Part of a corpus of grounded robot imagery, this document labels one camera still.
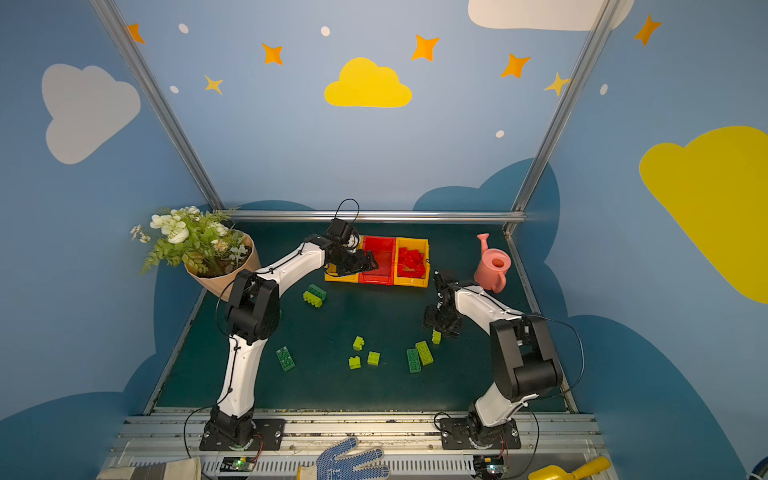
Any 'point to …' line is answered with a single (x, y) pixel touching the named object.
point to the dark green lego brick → (313, 288)
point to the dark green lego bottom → (414, 363)
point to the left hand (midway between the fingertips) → (371, 266)
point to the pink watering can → (491, 271)
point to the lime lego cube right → (373, 358)
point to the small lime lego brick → (358, 343)
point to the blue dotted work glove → (332, 467)
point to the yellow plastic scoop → (557, 472)
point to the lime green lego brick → (312, 299)
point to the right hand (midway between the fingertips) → (435, 326)
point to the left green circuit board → (237, 464)
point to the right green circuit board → (489, 466)
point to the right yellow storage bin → (413, 244)
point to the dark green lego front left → (285, 358)
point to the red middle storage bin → (383, 249)
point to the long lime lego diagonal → (424, 353)
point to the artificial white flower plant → (186, 235)
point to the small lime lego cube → (354, 362)
